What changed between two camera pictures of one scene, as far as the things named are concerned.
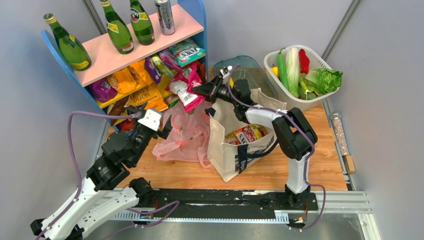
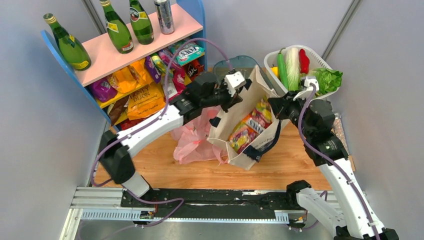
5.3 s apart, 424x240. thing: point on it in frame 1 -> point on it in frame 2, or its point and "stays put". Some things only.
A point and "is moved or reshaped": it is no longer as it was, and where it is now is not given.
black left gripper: x=167 y=129 -> x=231 y=101
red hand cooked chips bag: x=189 y=79 is moved or reshaped
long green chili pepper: x=282 y=69 stays put
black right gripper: x=210 y=90 -> x=279 y=105
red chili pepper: x=304 y=61 stays put
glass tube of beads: x=335 y=118 stays put
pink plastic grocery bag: x=189 y=137 is moved or reshaped
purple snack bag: x=103 y=91 stays put
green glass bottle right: x=141 y=23 stays put
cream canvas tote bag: x=232 y=160 is moved or reshaped
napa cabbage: x=293 y=66 stays put
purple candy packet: x=153 y=70 stays put
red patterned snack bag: x=127 y=125 stays put
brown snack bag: x=117 y=107 stays put
